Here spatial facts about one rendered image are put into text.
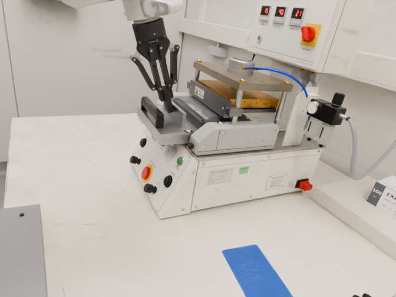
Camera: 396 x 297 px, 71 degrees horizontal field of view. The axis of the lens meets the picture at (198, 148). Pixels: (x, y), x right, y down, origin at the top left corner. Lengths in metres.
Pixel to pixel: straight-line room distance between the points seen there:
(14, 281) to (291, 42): 0.85
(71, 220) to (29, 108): 1.60
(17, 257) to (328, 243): 0.72
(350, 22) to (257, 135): 0.37
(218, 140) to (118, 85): 1.69
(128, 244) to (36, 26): 1.73
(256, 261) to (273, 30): 0.68
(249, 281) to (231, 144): 0.32
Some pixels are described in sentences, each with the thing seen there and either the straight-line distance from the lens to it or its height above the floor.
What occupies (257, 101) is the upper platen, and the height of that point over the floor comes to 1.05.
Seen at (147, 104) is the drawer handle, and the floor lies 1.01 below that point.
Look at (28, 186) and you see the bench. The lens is 0.91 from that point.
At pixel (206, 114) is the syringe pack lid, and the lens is 0.76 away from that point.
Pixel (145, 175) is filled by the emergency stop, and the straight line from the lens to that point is 0.85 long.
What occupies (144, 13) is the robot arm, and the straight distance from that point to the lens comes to 0.68.
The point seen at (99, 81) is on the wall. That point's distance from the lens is 2.27.
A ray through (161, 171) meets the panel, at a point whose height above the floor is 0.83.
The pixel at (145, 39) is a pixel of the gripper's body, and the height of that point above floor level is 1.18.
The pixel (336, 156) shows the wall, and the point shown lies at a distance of 1.32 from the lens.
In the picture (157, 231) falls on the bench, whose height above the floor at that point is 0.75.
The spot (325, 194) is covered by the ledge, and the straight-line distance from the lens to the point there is 0.98.
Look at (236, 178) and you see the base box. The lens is 0.79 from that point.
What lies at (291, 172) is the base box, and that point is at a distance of 0.92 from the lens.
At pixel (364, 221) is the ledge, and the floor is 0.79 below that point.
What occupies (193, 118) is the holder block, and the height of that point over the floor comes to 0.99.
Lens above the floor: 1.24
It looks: 25 degrees down
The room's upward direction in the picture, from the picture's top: 9 degrees clockwise
